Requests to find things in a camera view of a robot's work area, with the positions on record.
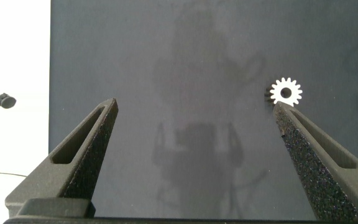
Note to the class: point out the dark mat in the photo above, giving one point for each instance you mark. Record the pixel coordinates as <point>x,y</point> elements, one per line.
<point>197,77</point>

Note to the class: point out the small steel gear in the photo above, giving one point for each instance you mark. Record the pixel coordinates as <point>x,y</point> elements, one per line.
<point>278,90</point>

